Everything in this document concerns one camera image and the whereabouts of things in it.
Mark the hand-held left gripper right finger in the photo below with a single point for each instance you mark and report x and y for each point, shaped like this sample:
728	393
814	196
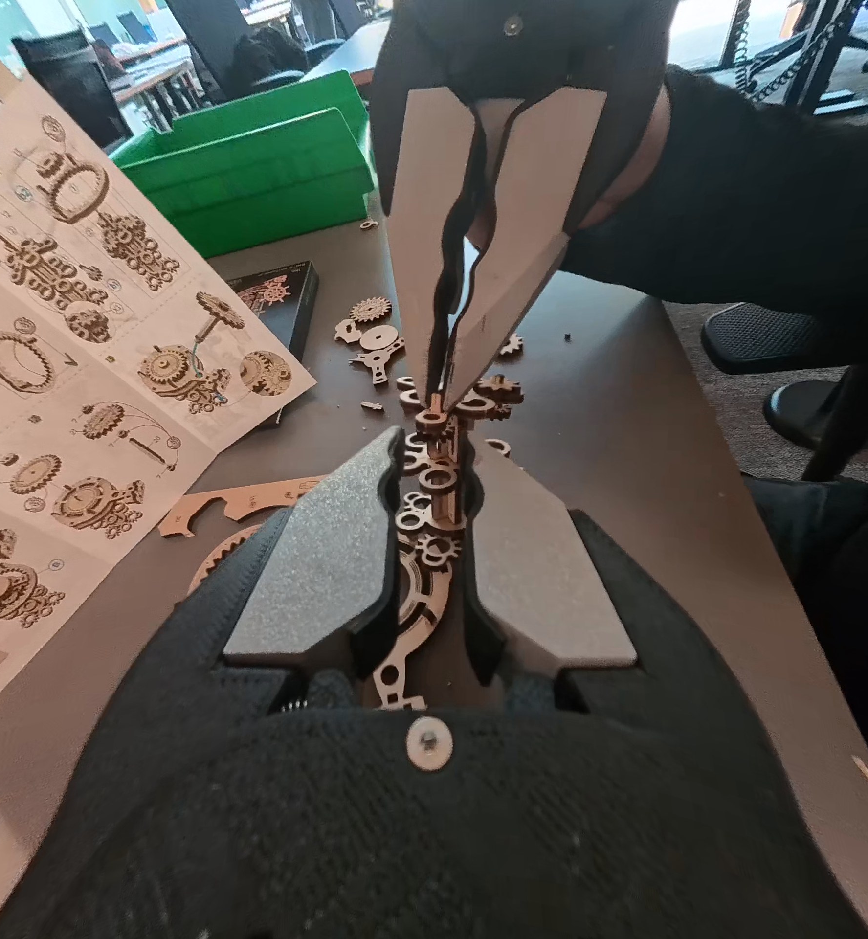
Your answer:
536	579

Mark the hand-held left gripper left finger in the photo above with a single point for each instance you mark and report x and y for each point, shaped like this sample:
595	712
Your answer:
316	572

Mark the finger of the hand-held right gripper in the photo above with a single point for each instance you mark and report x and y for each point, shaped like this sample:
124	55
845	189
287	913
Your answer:
536	220
423	220

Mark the wooden axle with gear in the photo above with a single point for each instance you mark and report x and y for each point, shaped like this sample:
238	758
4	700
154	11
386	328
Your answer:
450	499

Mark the wooden ringed model assembly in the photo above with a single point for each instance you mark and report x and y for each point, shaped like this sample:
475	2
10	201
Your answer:
503	396

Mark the person's right forearm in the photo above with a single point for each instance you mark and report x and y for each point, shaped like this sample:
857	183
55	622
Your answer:
756	205

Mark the black model kit box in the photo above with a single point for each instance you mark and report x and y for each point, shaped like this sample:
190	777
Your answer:
294	308

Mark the person's right hand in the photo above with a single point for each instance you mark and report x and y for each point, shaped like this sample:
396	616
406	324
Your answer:
639	169

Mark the wooden spur gear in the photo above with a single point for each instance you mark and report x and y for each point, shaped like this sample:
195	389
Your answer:
360	304

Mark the wooden sheet corner offcut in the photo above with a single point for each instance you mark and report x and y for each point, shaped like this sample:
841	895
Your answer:
236	502

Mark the round wooden disc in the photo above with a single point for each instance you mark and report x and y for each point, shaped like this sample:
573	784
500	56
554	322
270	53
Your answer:
371	334

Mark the small wooden gear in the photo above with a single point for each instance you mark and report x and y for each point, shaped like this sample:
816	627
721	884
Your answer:
511	346

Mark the small wooden crown piece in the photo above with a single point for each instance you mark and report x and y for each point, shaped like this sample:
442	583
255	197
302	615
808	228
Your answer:
346	331

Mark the green plastic bin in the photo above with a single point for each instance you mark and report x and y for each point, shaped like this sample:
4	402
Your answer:
331	95
258	198

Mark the three-armed wooden piece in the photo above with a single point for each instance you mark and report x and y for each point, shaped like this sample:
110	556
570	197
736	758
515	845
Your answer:
379	370

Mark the grey office desk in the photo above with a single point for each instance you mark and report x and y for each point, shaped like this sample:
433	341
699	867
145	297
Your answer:
353	51

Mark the printed assembly instruction sheet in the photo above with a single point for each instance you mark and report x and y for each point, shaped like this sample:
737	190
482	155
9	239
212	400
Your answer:
206	411

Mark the black office chair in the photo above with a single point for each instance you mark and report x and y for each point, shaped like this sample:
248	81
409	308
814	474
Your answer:
756	337

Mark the black background chair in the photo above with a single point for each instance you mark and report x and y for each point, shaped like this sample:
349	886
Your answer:
206	44
74	88

